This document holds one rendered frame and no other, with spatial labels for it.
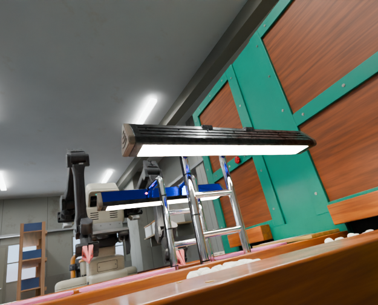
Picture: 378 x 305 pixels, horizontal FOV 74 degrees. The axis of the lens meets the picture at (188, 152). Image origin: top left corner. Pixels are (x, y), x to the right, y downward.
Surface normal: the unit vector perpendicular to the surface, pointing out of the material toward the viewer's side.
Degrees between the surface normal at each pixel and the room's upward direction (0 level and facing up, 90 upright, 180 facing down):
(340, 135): 90
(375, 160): 90
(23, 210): 90
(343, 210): 90
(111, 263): 98
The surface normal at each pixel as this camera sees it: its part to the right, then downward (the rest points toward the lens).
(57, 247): 0.46, -0.43
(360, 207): -0.89, 0.01
